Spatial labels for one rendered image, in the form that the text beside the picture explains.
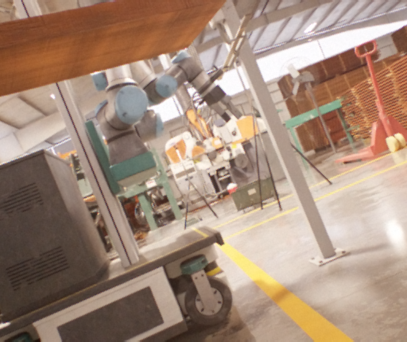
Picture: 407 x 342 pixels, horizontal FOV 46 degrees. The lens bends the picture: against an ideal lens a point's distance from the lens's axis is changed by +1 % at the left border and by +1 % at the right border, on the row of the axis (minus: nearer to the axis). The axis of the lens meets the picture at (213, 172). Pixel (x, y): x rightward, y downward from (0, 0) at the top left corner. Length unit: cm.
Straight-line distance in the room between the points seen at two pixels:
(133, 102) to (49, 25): 71
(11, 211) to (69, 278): 31
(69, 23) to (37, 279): 107
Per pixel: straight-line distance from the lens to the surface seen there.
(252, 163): 1084
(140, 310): 173
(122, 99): 163
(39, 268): 182
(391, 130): 595
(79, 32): 99
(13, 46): 97
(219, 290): 183
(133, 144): 175
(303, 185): 212
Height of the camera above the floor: 52
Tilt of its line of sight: 1 degrees up
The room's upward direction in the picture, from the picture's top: 22 degrees counter-clockwise
